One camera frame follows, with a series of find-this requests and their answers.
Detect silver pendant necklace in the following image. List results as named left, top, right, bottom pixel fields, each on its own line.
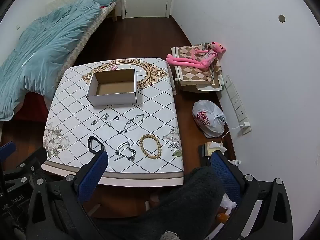
left=91, top=113, right=110, bottom=126

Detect brown checkered folded cloth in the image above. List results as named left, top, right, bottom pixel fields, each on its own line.
left=171, top=43, right=224, bottom=91

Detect thin silver chain bracelet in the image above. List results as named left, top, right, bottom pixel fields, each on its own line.
left=123, top=114, right=145, bottom=133

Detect white plastic bag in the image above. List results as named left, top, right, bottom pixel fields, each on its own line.
left=192, top=99, right=227, bottom=138

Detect cardboard box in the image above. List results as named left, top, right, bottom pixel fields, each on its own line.
left=86, top=68, right=137, bottom=106

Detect person's dark fleece pants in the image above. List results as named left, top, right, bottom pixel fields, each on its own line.
left=95, top=166, right=227, bottom=240

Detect white power strip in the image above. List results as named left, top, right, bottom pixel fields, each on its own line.
left=223, top=74, right=251, bottom=134

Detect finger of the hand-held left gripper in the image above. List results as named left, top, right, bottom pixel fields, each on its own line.
left=0, top=141, right=17, bottom=162
left=0, top=147, right=48, bottom=188

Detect table with patterned cloth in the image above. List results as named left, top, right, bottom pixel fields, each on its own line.
left=41, top=57, right=185, bottom=187

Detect white charger cable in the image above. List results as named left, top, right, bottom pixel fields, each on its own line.
left=221, top=126, right=242, bottom=143

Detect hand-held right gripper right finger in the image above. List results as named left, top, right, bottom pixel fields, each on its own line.
left=211, top=151, right=293, bottom=240

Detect black bracelet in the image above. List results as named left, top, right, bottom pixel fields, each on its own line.
left=87, top=136, right=107, bottom=154

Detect wooden bead bracelet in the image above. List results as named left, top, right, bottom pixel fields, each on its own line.
left=139, top=134, right=162, bottom=160

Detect tissue box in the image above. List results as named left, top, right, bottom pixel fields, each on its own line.
left=204, top=141, right=227, bottom=157

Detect chunky silver chain bracelet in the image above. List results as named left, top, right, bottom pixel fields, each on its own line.
left=114, top=141, right=136, bottom=162

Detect blue quilt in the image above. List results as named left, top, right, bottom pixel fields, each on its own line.
left=0, top=0, right=118, bottom=120

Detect pink plush toy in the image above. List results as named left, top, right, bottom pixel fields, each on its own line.
left=166, top=41, right=227, bottom=71

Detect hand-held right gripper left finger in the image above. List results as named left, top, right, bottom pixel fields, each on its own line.
left=26, top=149, right=109, bottom=240

